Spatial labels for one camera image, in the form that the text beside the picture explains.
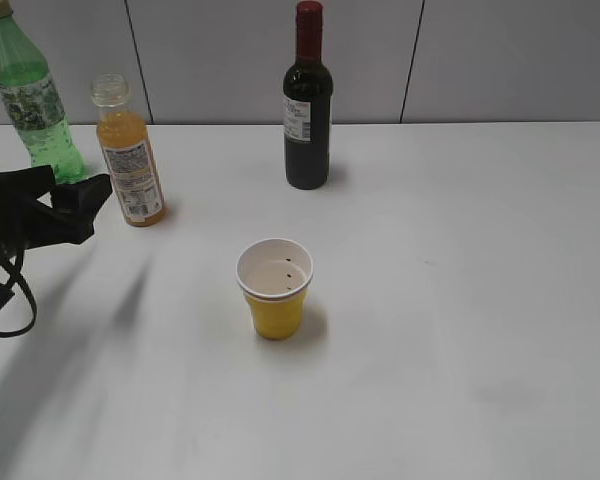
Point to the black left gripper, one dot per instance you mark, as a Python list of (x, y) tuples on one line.
[(36, 211)]

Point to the orange juice bottle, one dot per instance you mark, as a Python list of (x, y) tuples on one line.
[(124, 141)]

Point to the yellow paper cup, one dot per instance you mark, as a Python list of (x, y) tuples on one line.
[(274, 275)]

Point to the green plastic soda bottle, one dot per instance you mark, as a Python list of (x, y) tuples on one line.
[(33, 104)]

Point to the dark red wine bottle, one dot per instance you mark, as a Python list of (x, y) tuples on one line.
[(307, 96)]

